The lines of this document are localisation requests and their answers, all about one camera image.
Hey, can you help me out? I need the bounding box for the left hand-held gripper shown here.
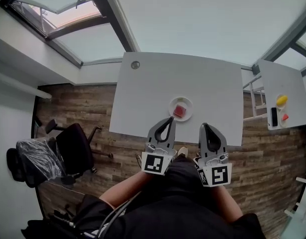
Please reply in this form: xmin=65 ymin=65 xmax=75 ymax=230
xmin=141 ymin=116 xmax=178 ymax=176

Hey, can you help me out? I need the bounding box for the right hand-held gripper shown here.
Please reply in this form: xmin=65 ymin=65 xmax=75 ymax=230
xmin=194 ymin=122 xmax=233 ymax=188

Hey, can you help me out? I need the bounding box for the red block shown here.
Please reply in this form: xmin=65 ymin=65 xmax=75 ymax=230
xmin=173 ymin=104 xmax=187 ymax=119

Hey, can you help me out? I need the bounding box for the white round plate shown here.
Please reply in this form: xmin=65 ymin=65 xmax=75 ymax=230
xmin=168 ymin=97 xmax=194 ymax=122

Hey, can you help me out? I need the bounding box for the person's left forearm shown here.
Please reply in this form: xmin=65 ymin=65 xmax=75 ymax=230
xmin=99 ymin=170 xmax=150 ymax=209

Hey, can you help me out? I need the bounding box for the person's right forearm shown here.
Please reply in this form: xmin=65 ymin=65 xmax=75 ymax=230
xmin=210 ymin=184 xmax=243 ymax=223

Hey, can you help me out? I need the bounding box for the large white table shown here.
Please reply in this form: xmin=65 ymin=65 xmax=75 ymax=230
xmin=109 ymin=52 xmax=244 ymax=146

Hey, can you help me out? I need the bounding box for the black phone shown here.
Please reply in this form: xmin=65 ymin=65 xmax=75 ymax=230
xmin=271 ymin=107 xmax=279 ymax=127

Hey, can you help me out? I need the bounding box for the person's black clothing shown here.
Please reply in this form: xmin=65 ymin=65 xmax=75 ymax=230
xmin=75 ymin=155 xmax=266 ymax=239

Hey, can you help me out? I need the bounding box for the black office chair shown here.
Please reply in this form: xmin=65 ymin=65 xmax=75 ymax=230
xmin=44 ymin=119 xmax=114 ymax=181

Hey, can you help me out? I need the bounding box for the small white table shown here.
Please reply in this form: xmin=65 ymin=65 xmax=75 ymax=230
xmin=242 ymin=59 xmax=306 ymax=131

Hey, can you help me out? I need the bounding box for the white rack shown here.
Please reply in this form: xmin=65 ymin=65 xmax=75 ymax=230
xmin=284 ymin=172 xmax=306 ymax=221

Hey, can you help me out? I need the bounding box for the dark framed glass window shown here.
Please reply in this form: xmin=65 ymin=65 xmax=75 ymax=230
xmin=252 ymin=0 xmax=306 ymax=77
xmin=0 ymin=0 xmax=141 ymax=68

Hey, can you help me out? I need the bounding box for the plastic-wrapped black chair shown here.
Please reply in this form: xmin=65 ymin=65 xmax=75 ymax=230
xmin=6 ymin=138 xmax=68 ymax=189

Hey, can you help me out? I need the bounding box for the black equipment bag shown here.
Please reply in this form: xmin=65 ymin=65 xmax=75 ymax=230
xmin=20 ymin=203 xmax=94 ymax=239

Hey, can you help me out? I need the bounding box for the grey body-worn cable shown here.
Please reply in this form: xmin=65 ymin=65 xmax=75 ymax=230
xmin=97 ymin=190 xmax=143 ymax=236

